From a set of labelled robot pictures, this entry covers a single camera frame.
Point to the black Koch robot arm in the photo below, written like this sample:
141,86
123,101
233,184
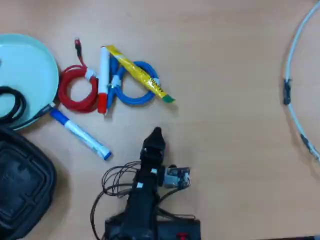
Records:
140,207

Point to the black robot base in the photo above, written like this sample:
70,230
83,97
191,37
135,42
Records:
175,230

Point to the black tape piece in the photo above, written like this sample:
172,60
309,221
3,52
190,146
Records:
305,141
287,92

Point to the red capped white marker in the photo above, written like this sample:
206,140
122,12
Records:
103,75

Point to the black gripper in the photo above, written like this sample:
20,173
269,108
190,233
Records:
151,160

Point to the yellow stick sachet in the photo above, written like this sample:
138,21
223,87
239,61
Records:
135,70

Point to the light green plate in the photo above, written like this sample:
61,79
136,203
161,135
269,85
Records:
27,67

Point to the red power switch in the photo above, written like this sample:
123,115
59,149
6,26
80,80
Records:
182,235

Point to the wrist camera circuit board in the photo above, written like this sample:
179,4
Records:
177,177

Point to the blue capped white marker pen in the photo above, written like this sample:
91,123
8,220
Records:
80,133

